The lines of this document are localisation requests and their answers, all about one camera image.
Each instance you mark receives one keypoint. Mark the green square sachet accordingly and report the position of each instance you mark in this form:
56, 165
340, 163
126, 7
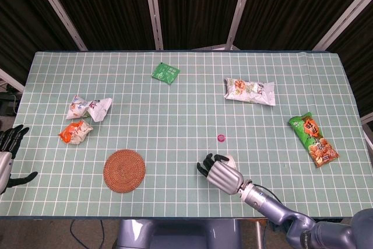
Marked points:
165, 73

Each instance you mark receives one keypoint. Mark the green grid table mat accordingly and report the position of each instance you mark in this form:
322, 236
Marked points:
180, 109

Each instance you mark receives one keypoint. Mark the white paper cup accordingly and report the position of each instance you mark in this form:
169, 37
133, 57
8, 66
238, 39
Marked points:
231, 162

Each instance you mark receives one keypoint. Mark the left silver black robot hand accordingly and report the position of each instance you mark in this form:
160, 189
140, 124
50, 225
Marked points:
8, 155

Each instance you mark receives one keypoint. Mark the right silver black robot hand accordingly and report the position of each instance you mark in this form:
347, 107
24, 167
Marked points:
223, 174

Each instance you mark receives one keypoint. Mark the small pink bottle cap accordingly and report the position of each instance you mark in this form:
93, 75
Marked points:
221, 138

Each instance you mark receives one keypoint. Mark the white long snack bag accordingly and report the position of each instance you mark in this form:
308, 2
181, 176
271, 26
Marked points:
250, 90

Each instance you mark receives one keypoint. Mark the white screen frame post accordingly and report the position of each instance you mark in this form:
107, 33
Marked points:
10, 80
344, 14
240, 8
153, 8
58, 8

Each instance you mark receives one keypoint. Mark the crumpled orange white snack bag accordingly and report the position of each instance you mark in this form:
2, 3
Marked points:
75, 132

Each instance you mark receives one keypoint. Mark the green peanut snack bag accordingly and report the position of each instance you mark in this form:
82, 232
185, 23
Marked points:
314, 141

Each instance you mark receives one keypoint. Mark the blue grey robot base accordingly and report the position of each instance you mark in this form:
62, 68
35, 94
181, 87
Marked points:
177, 234

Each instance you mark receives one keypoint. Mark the crumpled white blue snack bag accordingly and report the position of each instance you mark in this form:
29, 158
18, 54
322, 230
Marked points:
87, 108

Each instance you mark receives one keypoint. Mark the round woven brown coaster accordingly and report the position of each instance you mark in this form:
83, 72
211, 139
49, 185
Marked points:
124, 171

